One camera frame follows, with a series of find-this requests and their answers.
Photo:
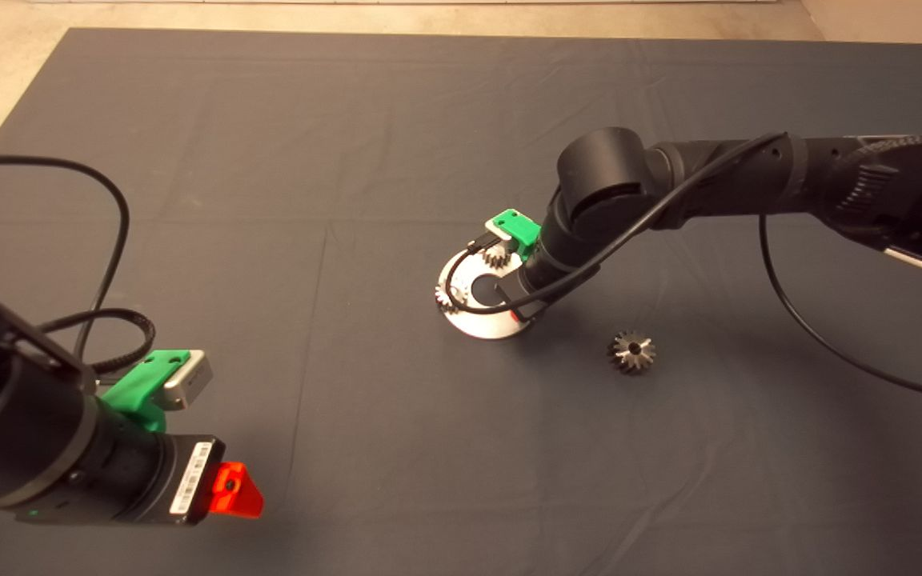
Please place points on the small bright steel gear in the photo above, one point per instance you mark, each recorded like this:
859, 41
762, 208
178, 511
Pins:
496, 258
441, 298

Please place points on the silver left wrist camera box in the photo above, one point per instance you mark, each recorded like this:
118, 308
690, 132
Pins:
193, 380

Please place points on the large steel gear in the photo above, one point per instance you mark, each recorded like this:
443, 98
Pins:
631, 352

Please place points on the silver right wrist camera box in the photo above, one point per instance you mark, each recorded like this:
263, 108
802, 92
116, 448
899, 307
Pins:
497, 230

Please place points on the green left camera mount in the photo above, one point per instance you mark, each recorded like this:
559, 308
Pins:
137, 388

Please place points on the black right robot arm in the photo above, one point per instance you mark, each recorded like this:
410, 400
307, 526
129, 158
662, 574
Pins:
601, 168

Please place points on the dark grey table cloth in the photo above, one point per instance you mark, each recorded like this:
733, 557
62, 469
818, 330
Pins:
349, 160

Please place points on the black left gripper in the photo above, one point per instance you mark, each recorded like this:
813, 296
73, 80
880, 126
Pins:
169, 478

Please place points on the round metal plate with hole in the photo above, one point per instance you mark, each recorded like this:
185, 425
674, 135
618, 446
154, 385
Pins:
481, 326

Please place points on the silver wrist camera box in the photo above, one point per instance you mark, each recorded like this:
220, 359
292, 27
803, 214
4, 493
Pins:
193, 380
497, 230

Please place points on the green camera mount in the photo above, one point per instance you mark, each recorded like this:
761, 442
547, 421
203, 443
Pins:
519, 226
137, 388

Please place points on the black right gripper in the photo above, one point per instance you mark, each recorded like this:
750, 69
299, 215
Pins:
545, 288

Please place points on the green right camera mount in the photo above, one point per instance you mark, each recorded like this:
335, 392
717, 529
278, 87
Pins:
519, 226

